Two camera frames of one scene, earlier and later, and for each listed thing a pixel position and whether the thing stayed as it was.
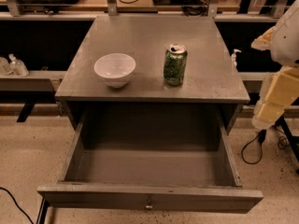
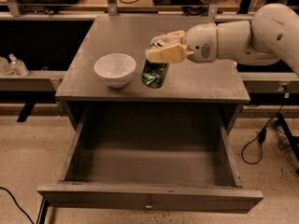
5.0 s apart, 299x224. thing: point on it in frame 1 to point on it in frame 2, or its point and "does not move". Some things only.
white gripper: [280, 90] to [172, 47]
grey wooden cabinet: [212, 75] does not move
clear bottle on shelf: [18, 66] does not move
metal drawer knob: [149, 204] does not move
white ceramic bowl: [116, 69] does not move
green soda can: [175, 63] to [153, 74]
